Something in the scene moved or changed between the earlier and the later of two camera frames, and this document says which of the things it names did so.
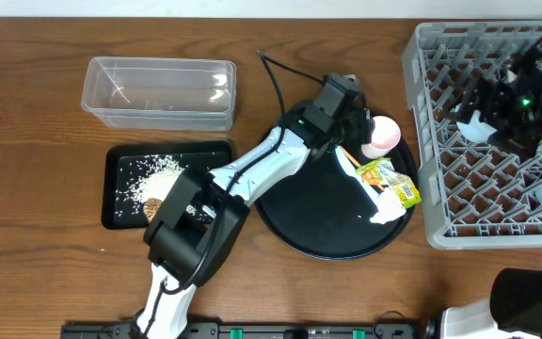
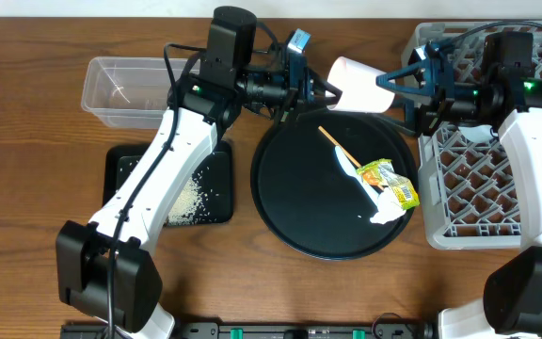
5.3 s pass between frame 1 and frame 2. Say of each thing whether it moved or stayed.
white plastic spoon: stayed
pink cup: moved
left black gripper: moved
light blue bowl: stayed
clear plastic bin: stayed
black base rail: stayed
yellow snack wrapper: stayed
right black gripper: moved
